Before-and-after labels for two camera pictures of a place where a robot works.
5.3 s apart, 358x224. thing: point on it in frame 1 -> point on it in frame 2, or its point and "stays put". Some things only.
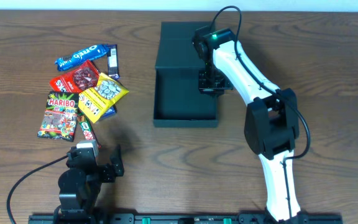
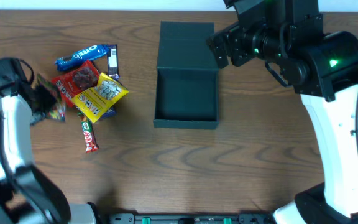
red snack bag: [77, 80] stays put
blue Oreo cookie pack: [91, 53] stays put
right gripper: [212, 84] -> [221, 47]
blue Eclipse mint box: [110, 112] stays put
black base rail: [174, 218] stays put
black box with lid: [177, 102] stays put
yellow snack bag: [93, 102] stays put
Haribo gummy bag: [59, 118] -> [58, 112]
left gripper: [116, 160] -> [51, 99]
